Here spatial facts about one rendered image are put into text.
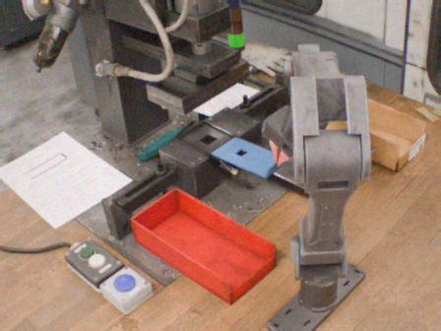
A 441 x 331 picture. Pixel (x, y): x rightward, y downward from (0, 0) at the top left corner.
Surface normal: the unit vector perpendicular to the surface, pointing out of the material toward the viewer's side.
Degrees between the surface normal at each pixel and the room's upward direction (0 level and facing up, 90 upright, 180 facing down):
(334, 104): 72
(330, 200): 111
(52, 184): 1
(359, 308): 0
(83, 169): 1
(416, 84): 90
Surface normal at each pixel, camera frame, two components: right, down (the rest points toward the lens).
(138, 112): 0.72, 0.37
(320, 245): -0.01, 0.85
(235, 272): -0.08, -0.80
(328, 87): -0.07, 0.32
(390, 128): -0.69, 0.48
